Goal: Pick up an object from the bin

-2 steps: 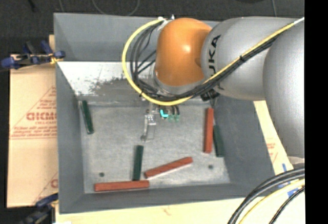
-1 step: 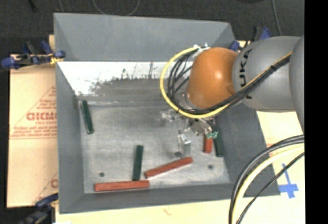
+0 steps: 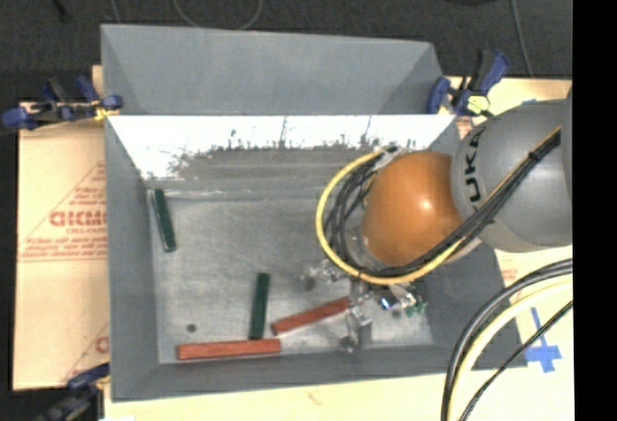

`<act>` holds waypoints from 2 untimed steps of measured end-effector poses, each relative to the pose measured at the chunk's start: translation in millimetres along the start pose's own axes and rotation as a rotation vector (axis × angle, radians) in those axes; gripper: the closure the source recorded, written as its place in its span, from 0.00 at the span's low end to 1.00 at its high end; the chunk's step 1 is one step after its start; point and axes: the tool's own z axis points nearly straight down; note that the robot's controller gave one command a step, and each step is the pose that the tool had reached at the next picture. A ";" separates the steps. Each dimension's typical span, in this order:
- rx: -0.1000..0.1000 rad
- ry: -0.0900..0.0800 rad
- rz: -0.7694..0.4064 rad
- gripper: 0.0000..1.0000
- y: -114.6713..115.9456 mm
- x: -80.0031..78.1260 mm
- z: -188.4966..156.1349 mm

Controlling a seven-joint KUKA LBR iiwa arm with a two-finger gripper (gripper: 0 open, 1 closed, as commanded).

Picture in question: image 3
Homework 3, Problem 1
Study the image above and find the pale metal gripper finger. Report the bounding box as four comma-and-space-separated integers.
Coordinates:
301, 263, 349, 291
338, 307, 374, 354

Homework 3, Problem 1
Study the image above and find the dark green flat block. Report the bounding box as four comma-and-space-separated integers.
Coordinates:
248, 272, 272, 341
150, 188, 178, 253

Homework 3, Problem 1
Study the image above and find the grey metal bin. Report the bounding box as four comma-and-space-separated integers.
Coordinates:
99, 23, 526, 401

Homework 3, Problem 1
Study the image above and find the red-brown flat block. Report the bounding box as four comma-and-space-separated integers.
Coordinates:
175, 337, 282, 361
270, 297, 351, 337

